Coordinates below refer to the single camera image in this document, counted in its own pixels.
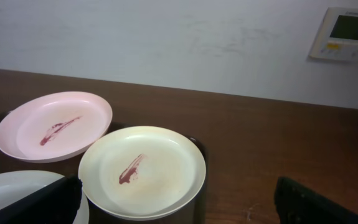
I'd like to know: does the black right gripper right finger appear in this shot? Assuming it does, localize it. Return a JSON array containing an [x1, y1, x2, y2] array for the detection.
[[274, 177, 358, 224]]

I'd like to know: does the pale green plate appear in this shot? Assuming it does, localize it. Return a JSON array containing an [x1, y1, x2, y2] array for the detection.
[[0, 170, 90, 224]]

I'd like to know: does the cream plate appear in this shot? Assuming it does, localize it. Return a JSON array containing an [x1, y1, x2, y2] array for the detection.
[[78, 125, 207, 222]]

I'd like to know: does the wall control panel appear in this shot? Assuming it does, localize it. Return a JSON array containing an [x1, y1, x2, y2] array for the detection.
[[309, 7, 358, 62]]

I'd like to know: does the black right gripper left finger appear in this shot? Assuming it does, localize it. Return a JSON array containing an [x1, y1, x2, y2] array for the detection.
[[0, 175, 82, 224]]

